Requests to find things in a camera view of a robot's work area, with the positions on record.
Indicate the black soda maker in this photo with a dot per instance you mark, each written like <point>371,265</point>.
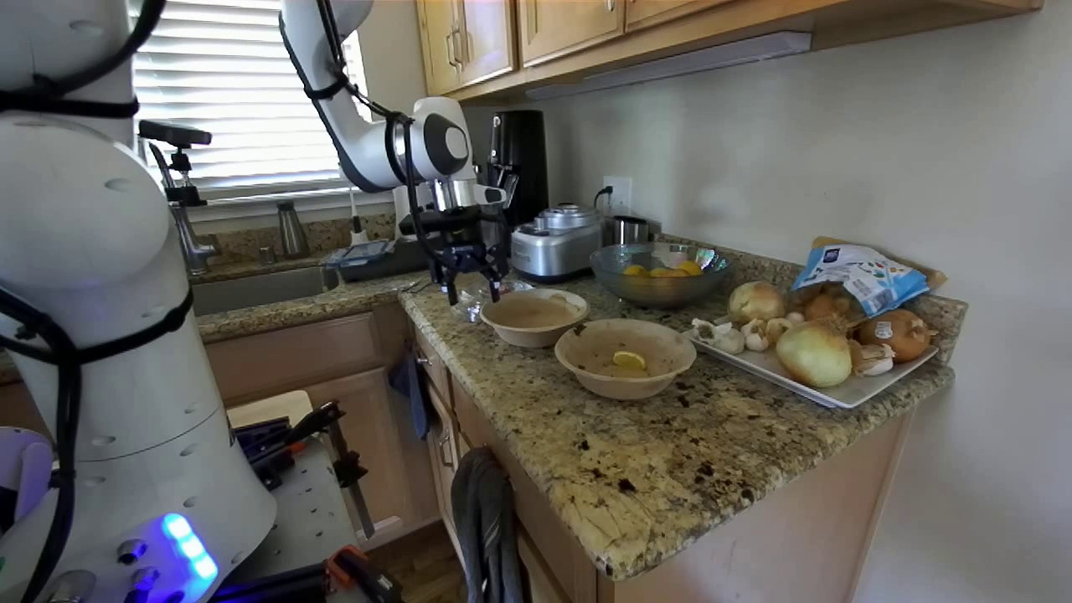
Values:
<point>524,161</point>

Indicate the lemon slice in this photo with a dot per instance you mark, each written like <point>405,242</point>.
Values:
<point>628,360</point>

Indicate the silver food processor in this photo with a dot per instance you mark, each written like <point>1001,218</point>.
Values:
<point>555,247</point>

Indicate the blue hanging cloth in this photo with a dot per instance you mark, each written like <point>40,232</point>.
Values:
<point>410,397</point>

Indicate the camera on tripod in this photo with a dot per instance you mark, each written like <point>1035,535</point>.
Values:
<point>176,168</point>

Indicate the large yellow onion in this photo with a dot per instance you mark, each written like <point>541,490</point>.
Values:
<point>815,357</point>

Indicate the small yellow onion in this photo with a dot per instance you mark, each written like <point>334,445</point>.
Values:
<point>756,303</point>

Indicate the beige shallow bowl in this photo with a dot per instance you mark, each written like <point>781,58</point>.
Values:
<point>535,316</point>
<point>607,362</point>

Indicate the wooden lower cabinets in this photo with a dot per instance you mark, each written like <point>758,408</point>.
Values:
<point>337,371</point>

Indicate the blue white food package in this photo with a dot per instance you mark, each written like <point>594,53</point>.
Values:
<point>859,273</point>

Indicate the white wall outlet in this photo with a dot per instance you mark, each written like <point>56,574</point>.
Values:
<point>618,191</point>

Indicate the orange fruit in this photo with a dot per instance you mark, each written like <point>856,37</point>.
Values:
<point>683,270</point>

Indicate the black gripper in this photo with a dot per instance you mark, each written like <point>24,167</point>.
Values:
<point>453,237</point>

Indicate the brown onion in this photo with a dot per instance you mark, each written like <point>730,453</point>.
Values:
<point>898,333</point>
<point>833,306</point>

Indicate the yellow lemon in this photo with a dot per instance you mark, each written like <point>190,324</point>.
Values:
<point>633,270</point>

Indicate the wooden cabinets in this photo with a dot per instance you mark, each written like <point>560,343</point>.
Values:
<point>625,28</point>
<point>337,371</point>

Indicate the wooden upper cabinets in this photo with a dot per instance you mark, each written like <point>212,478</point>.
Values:
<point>625,28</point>

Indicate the white window blinds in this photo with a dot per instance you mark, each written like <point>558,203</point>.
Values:
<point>244,90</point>

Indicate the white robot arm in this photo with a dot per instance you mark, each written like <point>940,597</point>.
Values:
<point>88,222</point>

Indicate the glass fruit bowl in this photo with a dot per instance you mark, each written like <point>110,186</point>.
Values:
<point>656,291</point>

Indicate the metal sink faucet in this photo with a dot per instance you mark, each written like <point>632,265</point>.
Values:
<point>293,228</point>

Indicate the dark hanging towel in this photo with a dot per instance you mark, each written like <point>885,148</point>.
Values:
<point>487,524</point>

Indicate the white rectangular tray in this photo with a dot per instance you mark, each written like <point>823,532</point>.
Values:
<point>847,391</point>

